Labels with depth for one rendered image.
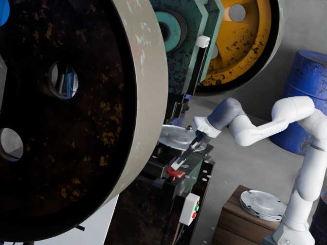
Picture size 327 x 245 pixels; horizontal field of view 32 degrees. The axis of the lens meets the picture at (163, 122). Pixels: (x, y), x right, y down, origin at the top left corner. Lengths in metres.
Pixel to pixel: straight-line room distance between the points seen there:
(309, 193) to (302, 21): 3.45
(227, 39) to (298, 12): 2.94
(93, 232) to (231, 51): 1.18
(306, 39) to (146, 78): 4.78
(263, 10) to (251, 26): 0.11
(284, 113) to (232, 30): 0.73
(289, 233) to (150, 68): 1.74
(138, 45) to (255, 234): 2.20
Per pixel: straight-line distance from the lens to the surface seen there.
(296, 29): 5.98
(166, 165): 2.73
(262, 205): 3.39
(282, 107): 2.52
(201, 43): 2.54
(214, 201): 4.12
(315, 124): 2.60
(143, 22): 1.30
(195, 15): 2.53
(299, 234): 2.88
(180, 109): 2.77
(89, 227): 2.85
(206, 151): 2.81
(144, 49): 1.27
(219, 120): 2.38
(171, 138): 2.83
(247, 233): 3.32
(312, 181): 2.73
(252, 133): 2.39
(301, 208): 2.84
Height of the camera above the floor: 1.82
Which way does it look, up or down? 20 degrees down
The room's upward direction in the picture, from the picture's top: 15 degrees clockwise
